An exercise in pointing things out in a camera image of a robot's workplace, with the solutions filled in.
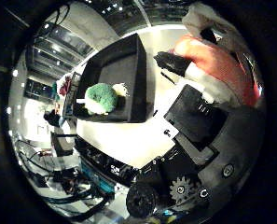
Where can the white radish plush toy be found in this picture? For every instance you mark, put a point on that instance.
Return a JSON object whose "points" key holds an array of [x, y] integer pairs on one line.
{"points": [[121, 89]]}

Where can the green broccoli plush toy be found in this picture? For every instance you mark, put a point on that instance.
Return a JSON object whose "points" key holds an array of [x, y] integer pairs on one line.
{"points": [[102, 98]]}

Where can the black rectangular container bin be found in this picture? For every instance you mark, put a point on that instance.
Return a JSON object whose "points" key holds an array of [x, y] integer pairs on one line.
{"points": [[119, 65]]}

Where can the red cloth bundle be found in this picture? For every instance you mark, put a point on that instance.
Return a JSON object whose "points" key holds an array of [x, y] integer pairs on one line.
{"points": [[65, 87]]}

